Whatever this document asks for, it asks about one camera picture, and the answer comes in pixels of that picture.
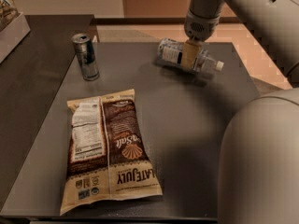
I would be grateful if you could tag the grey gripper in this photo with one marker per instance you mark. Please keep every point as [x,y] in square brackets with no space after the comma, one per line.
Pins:
[199,28]

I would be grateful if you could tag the clear plastic water bottle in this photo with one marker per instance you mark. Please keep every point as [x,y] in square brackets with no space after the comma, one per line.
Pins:
[169,53]

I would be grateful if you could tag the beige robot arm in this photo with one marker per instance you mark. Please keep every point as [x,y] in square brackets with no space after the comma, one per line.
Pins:
[259,162]

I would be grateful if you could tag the brown Late July chip bag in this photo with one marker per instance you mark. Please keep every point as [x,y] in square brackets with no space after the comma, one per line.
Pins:
[107,160]

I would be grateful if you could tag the silver blue energy drink can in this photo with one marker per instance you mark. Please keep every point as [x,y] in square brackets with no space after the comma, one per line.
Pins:
[83,47]

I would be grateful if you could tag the white snack box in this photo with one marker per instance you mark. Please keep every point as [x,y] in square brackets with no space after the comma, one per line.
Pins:
[13,27]

